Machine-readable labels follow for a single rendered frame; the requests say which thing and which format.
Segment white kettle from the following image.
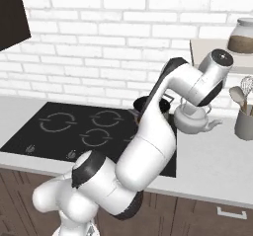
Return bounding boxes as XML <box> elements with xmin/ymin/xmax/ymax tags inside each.
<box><xmin>173</xmin><ymin>102</ymin><xmax>223</xmax><ymax>136</ymax></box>

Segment black cooking pot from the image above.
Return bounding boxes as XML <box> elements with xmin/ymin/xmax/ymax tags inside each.
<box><xmin>127</xmin><ymin>93</ymin><xmax>175</xmax><ymax>125</ymax></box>

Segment grey hob knob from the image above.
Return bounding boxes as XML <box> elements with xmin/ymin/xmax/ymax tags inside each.
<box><xmin>65</xmin><ymin>149</ymin><xmax>78</xmax><ymax>161</ymax></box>
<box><xmin>25</xmin><ymin>143</ymin><xmax>37</xmax><ymax>154</ymax></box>

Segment black hob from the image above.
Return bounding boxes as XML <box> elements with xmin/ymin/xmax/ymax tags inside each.
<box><xmin>0</xmin><ymin>101</ymin><xmax>178</xmax><ymax>179</ymax></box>

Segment brown wooden cupboard door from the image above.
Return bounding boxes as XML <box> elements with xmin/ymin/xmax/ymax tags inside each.
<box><xmin>94</xmin><ymin>191</ymin><xmax>176</xmax><ymax>236</ymax></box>
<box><xmin>0</xmin><ymin>167</ymin><xmax>67</xmax><ymax>236</ymax></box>

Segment wooden spoon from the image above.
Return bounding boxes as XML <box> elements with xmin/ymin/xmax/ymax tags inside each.
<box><xmin>228</xmin><ymin>85</ymin><xmax>249</xmax><ymax>115</ymax></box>

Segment grey utensil pot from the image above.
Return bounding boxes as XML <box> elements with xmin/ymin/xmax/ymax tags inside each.
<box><xmin>233</xmin><ymin>104</ymin><xmax>253</xmax><ymax>142</ymax></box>

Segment metal whisk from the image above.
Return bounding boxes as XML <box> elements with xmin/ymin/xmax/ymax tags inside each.
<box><xmin>239</xmin><ymin>75</ymin><xmax>253</xmax><ymax>116</ymax></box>

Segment glass jar with brown contents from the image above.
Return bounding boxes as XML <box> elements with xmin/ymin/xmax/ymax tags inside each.
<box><xmin>226</xmin><ymin>17</ymin><xmax>253</xmax><ymax>55</ymax></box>

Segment brown wooden drawer front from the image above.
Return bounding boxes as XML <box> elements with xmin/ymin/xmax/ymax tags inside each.
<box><xmin>173</xmin><ymin>196</ymin><xmax>253</xmax><ymax>236</ymax></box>

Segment dark range hood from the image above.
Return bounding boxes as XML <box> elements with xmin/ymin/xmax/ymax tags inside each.
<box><xmin>0</xmin><ymin>0</ymin><xmax>33</xmax><ymax>52</ymax></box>

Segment beige wall shelf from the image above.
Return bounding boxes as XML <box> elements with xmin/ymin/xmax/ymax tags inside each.
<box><xmin>189</xmin><ymin>38</ymin><xmax>253</xmax><ymax>75</ymax></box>

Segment silver drawer handle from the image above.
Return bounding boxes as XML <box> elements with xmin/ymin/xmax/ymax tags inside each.
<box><xmin>215</xmin><ymin>205</ymin><xmax>248</xmax><ymax>221</ymax></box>

